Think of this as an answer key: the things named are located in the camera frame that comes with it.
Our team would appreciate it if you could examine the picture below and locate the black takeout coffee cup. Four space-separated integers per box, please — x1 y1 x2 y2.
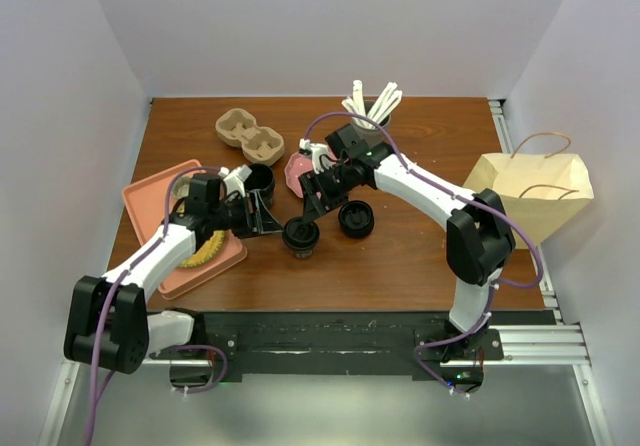
289 246 314 259

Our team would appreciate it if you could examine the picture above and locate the white paper straw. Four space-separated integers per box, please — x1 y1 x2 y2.
341 96 367 116
351 80 367 116
367 82 403 124

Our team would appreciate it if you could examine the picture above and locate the small grey woven coaster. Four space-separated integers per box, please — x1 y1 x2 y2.
171 176 191 200

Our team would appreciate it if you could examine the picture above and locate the yellow green woven coaster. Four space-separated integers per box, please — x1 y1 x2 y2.
179 231 226 269

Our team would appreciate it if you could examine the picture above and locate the beige cardboard cup carrier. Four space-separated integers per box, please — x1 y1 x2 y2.
215 108 285 166

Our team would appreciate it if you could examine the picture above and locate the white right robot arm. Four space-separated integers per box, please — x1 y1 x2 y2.
299 125 515 359

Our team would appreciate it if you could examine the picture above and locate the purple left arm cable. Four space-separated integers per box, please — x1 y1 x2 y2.
82 165 231 446

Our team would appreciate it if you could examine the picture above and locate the salmon pink tray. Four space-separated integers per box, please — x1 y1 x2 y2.
122 159 247 300

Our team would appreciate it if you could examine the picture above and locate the stack of black cups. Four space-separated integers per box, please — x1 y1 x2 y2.
244 163 275 209

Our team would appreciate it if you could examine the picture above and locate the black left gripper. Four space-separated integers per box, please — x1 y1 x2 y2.
209 189 283 240

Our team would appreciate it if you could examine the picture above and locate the black coffee cup lid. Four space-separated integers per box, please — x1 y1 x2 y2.
282 217 320 253

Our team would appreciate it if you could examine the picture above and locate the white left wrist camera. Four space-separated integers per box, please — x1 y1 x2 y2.
218 165 252 196

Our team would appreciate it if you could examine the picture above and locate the pink polka dot plate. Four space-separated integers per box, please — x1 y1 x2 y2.
284 152 313 199

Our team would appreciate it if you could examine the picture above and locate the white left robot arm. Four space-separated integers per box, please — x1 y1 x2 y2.
63 173 283 374

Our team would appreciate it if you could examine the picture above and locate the grey straw holder cup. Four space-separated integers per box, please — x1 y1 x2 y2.
350 98 392 147

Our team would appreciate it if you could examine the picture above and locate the beige paper takeout bag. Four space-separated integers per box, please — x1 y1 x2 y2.
464 133 594 247

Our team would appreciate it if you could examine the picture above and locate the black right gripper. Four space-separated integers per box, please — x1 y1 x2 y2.
299 162 357 225

